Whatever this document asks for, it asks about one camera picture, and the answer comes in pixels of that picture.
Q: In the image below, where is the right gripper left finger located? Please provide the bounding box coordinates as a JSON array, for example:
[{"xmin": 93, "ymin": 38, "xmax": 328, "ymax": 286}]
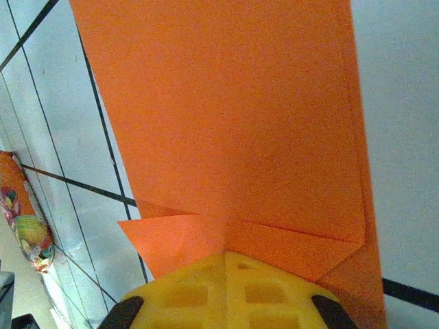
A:
[{"xmin": 99, "ymin": 252, "xmax": 226, "ymax": 329}]

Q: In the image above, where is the orange cloth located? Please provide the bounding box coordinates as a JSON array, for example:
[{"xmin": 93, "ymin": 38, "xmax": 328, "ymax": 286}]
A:
[{"xmin": 68, "ymin": 0, "xmax": 388, "ymax": 329}]

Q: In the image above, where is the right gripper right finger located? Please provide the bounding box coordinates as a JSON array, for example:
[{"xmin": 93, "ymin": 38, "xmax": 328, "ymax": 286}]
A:
[{"xmin": 224, "ymin": 252, "xmax": 357, "ymax": 329}]

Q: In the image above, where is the colourful snack bag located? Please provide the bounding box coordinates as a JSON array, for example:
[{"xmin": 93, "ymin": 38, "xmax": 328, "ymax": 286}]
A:
[{"xmin": 0, "ymin": 150, "xmax": 56, "ymax": 275}]

